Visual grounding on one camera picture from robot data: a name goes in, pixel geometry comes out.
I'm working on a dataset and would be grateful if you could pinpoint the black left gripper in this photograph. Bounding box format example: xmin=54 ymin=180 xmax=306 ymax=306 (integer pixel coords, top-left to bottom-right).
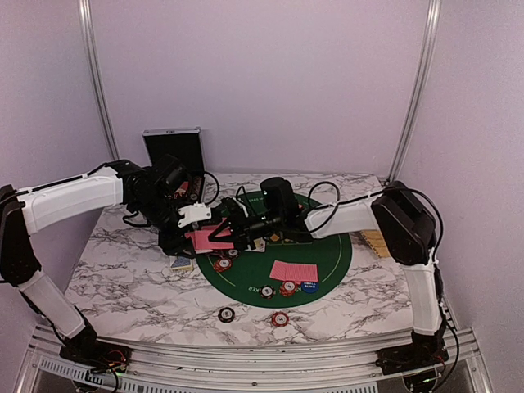
xmin=133 ymin=192 xmax=197 ymax=258

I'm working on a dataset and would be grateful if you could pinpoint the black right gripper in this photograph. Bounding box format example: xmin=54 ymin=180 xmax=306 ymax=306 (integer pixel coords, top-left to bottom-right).
xmin=210 ymin=208 xmax=284 ymax=251

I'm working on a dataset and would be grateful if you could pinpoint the face up community card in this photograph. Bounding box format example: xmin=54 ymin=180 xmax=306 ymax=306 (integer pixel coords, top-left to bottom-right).
xmin=250 ymin=238 xmax=266 ymax=253

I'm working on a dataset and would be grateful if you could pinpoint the red playing card deck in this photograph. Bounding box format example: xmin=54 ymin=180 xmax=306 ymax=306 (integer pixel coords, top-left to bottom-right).
xmin=185 ymin=229 xmax=234 ymax=254

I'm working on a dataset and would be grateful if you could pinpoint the red card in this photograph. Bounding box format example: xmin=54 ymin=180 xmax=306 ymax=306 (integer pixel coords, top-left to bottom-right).
xmin=269 ymin=260 xmax=302 ymax=282
xmin=289 ymin=264 xmax=318 ymax=282

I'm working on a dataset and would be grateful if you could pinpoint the blue small blind button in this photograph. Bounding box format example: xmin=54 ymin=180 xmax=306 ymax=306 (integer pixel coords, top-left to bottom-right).
xmin=300 ymin=282 xmax=319 ymax=294

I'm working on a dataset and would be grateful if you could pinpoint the black orange 100 chip stack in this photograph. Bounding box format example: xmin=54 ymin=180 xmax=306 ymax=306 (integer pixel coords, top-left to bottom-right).
xmin=218 ymin=307 xmax=235 ymax=323

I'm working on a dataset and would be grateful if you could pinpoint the red beige 5 chip stack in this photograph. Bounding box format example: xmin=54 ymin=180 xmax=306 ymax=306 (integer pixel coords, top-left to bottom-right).
xmin=271 ymin=312 xmax=289 ymax=328

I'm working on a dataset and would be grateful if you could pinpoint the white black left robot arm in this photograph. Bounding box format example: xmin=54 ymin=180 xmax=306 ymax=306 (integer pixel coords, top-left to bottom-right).
xmin=1 ymin=156 xmax=191 ymax=364

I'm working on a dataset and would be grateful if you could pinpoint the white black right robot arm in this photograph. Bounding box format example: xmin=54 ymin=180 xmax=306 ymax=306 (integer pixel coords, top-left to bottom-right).
xmin=209 ymin=177 xmax=445 ymax=367

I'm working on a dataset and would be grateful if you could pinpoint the blue gold card box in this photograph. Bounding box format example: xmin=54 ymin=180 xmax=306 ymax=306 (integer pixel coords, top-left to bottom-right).
xmin=169 ymin=256 xmax=193 ymax=272

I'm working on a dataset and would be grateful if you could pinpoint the round green poker mat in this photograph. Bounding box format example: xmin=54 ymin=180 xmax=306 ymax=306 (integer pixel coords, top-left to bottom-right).
xmin=194 ymin=190 xmax=354 ymax=309

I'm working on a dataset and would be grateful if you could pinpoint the aluminium poker chip case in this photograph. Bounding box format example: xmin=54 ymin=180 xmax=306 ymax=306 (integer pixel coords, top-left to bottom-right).
xmin=142 ymin=127 xmax=206 ymax=201

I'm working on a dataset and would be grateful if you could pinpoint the woven bamboo tray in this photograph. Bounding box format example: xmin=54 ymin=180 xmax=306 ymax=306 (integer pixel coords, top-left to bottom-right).
xmin=359 ymin=230 xmax=391 ymax=259

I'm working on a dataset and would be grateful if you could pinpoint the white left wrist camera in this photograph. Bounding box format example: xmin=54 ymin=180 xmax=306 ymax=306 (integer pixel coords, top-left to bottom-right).
xmin=177 ymin=202 xmax=212 ymax=228

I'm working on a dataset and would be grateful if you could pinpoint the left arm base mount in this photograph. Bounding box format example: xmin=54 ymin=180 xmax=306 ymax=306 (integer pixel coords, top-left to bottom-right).
xmin=60 ymin=341 xmax=132 ymax=373

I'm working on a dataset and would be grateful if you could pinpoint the front aluminium rail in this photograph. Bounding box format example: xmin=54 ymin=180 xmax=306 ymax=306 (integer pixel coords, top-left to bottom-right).
xmin=5 ymin=326 xmax=495 ymax=392

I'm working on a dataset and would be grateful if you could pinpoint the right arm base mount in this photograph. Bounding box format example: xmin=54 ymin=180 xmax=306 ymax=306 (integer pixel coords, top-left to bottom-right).
xmin=375 ymin=344 xmax=449 ymax=375

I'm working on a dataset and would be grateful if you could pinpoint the left aluminium frame post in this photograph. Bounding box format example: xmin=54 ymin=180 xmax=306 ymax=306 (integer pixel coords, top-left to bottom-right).
xmin=78 ymin=0 xmax=120 ymax=160

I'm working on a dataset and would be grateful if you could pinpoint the aluminium frame post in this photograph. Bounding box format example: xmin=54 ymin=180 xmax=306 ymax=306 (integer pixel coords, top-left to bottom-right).
xmin=78 ymin=0 xmax=120 ymax=160
xmin=386 ymin=0 xmax=442 ymax=183

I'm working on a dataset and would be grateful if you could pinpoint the right aluminium frame post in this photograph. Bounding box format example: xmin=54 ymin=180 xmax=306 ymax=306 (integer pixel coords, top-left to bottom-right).
xmin=386 ymin=0 xmax=442 ymax=183

